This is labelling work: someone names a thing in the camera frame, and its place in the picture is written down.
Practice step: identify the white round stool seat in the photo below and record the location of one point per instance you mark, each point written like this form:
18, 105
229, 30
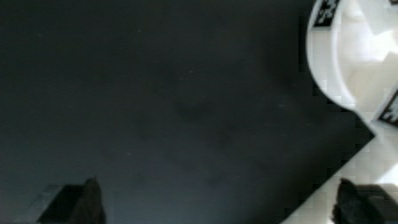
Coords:
352, 53

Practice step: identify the white obstacle fence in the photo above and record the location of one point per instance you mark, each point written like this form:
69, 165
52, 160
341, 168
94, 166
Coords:
370, 171

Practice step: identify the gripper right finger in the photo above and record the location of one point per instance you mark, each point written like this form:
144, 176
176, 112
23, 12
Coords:
364, 205

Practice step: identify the white stool leg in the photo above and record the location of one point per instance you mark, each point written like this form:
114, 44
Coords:
387, 115

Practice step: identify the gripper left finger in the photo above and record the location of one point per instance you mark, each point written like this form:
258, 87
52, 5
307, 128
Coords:
76, 205

